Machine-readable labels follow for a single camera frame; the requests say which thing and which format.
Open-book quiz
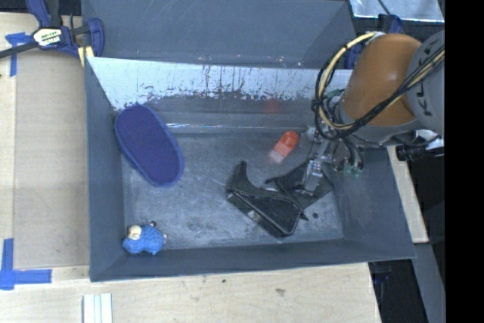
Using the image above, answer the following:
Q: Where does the black cylinder on white bracket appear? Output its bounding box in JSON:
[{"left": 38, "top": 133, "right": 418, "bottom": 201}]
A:
[{"left": 395, "top": 129, "right": 445, "bottom": 163}]

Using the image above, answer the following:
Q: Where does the red and white small bottle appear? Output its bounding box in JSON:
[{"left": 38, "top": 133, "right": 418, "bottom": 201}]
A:
[{"left": 267, "top": 129, "right": 301, "bottom": 165}]

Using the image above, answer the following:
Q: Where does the grey metal bin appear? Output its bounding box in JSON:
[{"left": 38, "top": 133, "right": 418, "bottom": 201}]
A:
[{"left": 79, "top": 0, "right": 417, "bottom": 283}]

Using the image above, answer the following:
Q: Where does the blue oval cloth pad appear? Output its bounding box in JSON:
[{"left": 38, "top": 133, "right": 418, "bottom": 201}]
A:
[{"left": 113, "top": 104, "right": 185, "bottom": 188}]

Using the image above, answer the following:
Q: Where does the blue toy animal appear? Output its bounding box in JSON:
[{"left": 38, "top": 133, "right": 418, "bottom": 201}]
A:
[{"left": 121, "top": 220, "right": 169, "bottom": 256}]

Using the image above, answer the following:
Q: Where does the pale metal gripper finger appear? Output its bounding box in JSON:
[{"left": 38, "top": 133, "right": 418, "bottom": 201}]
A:
[
  {"left": 302, "top": 160, "right": 316, "bottom": 194},
  {"left": 312, "top": 161, "right": 325, "bottom": 192}
]

